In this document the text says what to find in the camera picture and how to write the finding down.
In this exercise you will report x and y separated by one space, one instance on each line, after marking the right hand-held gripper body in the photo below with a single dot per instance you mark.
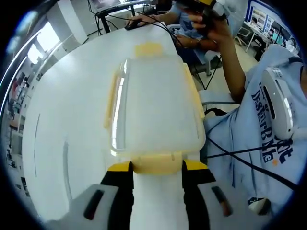
221 8

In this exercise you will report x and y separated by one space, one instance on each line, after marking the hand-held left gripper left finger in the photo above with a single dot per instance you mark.
105 196

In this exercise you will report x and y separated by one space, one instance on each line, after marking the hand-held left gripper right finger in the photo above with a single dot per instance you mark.
204 206

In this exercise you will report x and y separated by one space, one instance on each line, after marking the clear lid with yellow latches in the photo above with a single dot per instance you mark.
156 100

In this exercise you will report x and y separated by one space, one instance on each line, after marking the person's right hand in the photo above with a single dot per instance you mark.
219 28

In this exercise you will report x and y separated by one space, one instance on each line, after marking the black computer mouse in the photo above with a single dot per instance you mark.
130 26

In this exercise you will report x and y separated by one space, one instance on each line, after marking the person in light blue shirt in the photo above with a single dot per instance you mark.
239 134

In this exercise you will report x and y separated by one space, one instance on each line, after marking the open laptop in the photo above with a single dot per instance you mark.
105 3

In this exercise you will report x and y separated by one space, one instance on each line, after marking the black laptop stand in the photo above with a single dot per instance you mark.
105 24

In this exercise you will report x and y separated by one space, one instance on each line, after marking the white chest device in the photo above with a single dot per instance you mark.
280 100

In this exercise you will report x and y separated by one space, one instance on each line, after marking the blue framed wall board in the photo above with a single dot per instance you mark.
260 14

